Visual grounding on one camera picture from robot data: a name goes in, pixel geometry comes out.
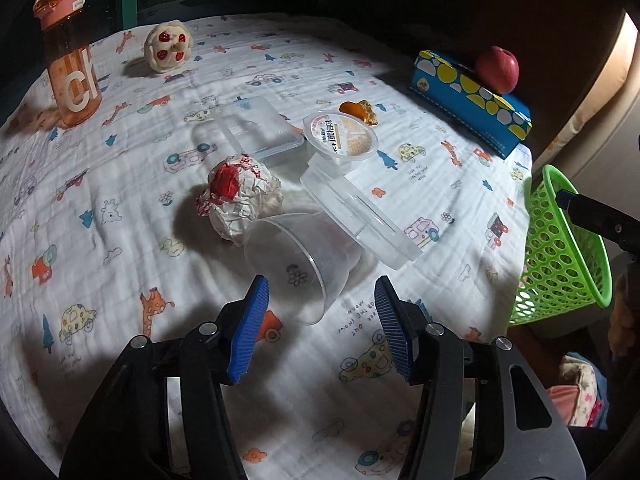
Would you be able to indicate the blue box with yellow dots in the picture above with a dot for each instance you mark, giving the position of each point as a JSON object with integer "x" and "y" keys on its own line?
{"x": 465, "y": 100}

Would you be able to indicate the clear plastic container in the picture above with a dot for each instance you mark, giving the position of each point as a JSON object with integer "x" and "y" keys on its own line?
{"x": 350, "y": 200}

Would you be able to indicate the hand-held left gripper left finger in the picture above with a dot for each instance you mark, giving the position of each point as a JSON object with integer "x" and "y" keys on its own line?
{"x": 247, "y": 330}

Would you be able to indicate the green plastic basket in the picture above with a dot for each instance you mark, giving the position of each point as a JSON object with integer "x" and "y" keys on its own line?
{"x": 550, "y": 260}

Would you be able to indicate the plastic pudding cup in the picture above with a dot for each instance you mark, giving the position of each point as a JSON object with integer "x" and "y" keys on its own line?
{"x": 340, "y": 137}

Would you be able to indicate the crumpled red and white paper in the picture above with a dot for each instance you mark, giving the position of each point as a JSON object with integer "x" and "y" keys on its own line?
{"x": 240, "y": 195}

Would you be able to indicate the pink patterned cloth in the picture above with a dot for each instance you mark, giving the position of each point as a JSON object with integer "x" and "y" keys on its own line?
{"x": 580, "y": 390}

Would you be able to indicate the red apple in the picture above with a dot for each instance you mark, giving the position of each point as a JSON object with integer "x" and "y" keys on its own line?
{"x": 496, "y": 70}

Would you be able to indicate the orange crumpled wrapper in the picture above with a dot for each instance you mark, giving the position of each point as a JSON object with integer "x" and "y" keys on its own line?
{"x": 360, "y": 111}

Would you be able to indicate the orange water bottle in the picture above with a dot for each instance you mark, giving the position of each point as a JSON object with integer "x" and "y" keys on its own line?
{"x": 70, "y": 75}

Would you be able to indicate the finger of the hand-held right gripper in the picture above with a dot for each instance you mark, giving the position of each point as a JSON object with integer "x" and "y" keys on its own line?
{"x": 600, "y": 220}

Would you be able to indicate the round toy with red spots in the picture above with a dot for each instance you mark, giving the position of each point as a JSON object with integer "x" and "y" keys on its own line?
{"x": 167, "y": 47}

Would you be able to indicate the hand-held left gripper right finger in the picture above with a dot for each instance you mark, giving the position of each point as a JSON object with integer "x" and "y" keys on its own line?
{"x": 395, "y": 330}

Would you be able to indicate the clear plastic cup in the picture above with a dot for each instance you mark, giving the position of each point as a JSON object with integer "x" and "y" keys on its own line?
{"x": 310, "y": 260}

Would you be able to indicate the clear plastic lid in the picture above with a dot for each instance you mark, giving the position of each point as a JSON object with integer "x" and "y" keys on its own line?
{"x": 260, "y": 125}

